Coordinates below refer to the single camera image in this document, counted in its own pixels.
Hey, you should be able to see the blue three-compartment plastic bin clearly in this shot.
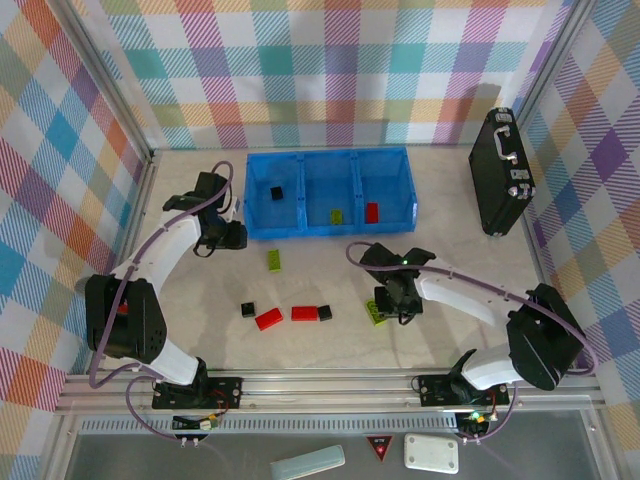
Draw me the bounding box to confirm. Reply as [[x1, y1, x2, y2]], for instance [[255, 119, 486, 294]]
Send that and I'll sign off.
[[243, 148, 418, 241]]

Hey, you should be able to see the small power connector board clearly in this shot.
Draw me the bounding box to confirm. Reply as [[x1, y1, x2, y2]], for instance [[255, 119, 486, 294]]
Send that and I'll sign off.
[[172, 413, 221, 432], [457, 409, 494, 436]]

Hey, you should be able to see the red triangle warning sign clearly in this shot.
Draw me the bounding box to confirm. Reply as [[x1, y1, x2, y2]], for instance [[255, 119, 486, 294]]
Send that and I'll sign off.
[[364, 434, 395, 459]]

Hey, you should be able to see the white rectangular plate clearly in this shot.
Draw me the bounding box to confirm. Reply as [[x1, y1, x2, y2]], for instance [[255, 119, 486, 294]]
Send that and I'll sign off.
[[402, 432, 461, 475]]

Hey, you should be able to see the slotted metal strip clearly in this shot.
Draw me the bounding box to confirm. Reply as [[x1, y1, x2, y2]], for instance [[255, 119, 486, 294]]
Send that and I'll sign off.
[[79, 418, 459, 434]]

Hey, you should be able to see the pale blue plastic bar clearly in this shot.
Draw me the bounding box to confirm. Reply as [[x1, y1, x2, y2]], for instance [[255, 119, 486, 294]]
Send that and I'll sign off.
[[269, 444, 346, 480]]

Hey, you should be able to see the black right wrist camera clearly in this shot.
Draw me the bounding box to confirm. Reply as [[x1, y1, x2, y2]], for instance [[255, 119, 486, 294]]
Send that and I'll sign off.
[[399, 248, 435, 271]]

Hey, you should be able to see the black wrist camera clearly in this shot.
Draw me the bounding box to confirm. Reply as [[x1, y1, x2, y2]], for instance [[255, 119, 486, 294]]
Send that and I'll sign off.
[[162, 193, 196, 212], [399, 248, 435, 271]]

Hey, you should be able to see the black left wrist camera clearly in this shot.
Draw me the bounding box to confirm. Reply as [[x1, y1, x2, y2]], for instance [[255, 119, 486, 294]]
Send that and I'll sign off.
[[162, 193, 196, 212]]

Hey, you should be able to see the aluminium frame rail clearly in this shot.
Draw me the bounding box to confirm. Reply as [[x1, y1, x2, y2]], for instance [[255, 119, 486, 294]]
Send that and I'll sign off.
[[54, 368, 606, 417]]

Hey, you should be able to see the black briefcase with metal handle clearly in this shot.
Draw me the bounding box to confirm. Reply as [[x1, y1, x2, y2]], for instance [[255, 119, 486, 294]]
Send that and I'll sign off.
[[468, 107, 537, 237]]

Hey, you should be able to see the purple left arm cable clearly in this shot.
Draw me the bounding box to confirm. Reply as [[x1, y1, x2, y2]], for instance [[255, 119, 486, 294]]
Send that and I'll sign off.
[[88, 160, 236, 442]]

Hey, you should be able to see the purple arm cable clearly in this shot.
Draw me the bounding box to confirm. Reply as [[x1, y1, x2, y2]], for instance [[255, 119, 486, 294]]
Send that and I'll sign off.
[[88, 160, 236, 442], [345, 241, 600, 446]]

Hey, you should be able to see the aluminium corner post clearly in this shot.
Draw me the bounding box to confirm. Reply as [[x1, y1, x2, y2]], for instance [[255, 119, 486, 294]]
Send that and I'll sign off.
[[47, 0, 161, 164], [510, 0, 599, 126]]

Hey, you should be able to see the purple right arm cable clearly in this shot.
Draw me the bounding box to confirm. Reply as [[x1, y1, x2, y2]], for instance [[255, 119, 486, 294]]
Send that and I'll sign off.
[[345, 241, 600, 446]]

